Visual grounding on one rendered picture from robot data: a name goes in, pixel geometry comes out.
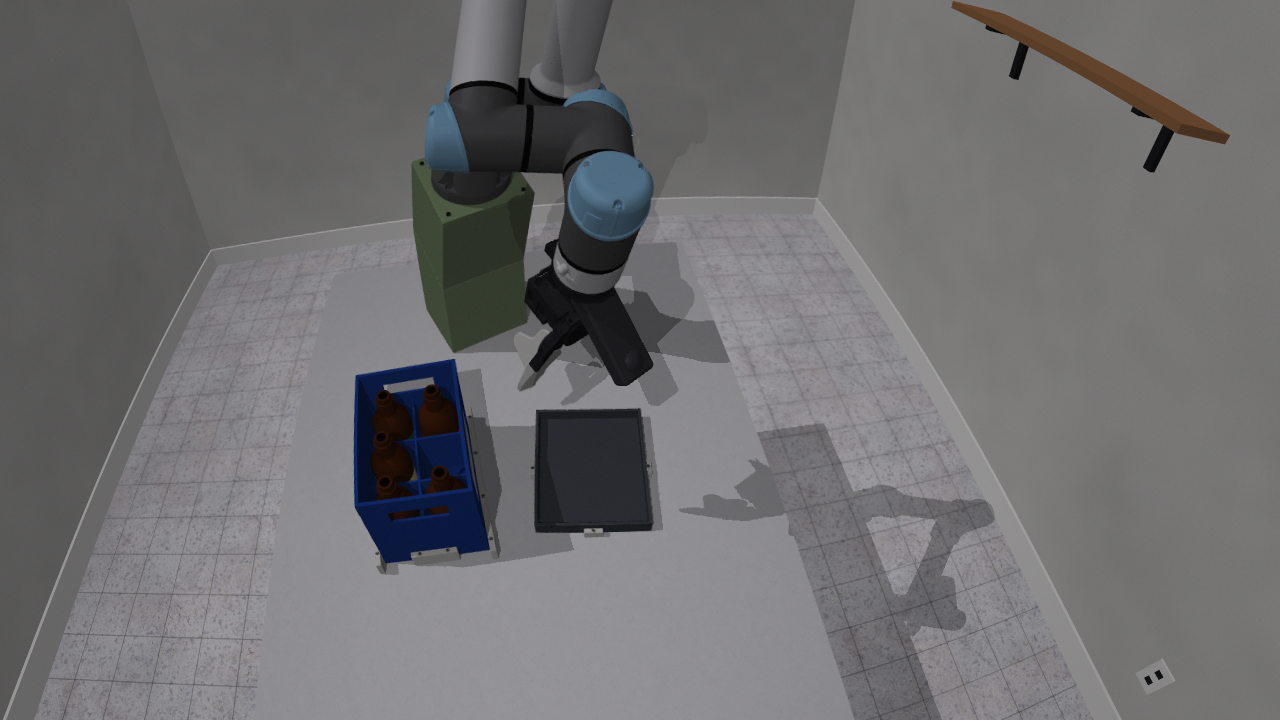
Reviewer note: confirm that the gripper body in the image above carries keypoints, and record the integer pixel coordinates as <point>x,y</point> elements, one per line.
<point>549,300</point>

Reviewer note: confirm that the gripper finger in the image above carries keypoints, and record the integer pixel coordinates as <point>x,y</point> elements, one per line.
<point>538,354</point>

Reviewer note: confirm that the blue crate with dividers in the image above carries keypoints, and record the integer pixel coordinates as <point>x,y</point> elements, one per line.
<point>463,526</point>

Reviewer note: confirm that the brown bottle with blue label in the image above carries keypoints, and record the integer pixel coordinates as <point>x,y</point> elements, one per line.
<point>442,481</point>

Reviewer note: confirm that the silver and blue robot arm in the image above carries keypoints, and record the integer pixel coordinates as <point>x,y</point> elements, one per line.
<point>485,133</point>

